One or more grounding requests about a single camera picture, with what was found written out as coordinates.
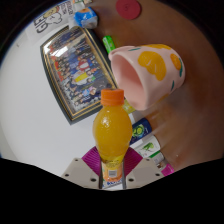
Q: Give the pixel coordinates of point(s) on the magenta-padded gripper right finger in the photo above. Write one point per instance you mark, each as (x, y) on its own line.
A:
(143, 171)

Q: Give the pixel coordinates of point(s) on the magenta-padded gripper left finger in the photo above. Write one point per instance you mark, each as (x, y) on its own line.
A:
(81, 171)

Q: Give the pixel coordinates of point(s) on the orange juice bottle orange cap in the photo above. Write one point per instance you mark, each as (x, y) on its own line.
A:
(112, 130)

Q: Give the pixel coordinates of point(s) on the framed group photo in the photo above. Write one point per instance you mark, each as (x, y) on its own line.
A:
(75, 73)

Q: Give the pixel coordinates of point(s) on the pink mug with orange prints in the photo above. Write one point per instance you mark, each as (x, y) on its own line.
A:
(156, 70)

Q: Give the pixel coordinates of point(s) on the small green packet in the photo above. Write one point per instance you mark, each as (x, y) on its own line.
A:
(108, 44)

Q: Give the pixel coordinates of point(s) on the flat round red coaster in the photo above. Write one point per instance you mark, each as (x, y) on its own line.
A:
(128, 8)

